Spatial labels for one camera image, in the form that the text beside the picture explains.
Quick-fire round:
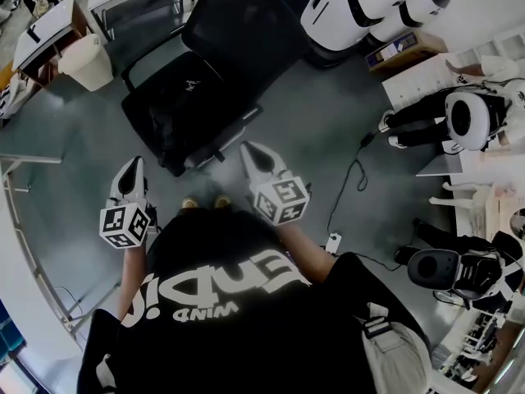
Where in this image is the white cubby shelf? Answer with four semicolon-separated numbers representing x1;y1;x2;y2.
380;25;525;112

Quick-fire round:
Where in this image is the beige worn pouch with buckle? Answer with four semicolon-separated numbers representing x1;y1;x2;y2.
359;300;432;394

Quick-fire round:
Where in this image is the white head camera helmet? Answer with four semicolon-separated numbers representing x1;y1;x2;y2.
444;89;494;152

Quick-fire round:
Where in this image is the black bag with white print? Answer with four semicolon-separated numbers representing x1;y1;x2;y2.
145;55;231;172

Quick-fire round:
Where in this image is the cardboard box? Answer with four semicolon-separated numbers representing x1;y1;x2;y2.
365;30;449;74

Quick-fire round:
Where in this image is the blue storage crate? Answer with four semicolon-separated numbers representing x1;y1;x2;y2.
0;299;30;364

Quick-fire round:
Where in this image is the white power strip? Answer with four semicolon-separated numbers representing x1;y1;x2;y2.
323;231;344;257

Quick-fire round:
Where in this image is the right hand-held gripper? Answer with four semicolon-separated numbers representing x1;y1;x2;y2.
239;140;312;227

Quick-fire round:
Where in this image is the white desk with wooden side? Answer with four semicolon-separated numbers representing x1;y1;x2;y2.
11;0;92;88

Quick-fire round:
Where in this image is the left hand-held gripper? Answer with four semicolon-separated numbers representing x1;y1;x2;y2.
99;156;159;251

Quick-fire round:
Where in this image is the black floor cable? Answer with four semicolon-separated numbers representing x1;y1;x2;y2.
326;135;372;237

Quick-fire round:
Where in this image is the white waste bin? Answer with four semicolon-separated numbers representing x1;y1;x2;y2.
57;33;116;93

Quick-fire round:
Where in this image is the white metal frame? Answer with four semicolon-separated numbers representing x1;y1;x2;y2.
0;160;121;346

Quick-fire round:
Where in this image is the person's right forearm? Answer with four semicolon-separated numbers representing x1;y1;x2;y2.
278;221;342;283

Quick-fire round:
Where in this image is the white and black machine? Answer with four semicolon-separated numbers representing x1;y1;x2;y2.
299;0;452;53

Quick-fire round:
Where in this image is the black office chair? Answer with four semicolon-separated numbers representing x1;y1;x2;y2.
121;0;313;179

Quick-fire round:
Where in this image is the person's black printed t-shirt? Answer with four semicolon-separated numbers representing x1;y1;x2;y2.
76;208;432;394

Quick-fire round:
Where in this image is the person's left forearm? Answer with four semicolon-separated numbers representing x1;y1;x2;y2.
116;242;149;323

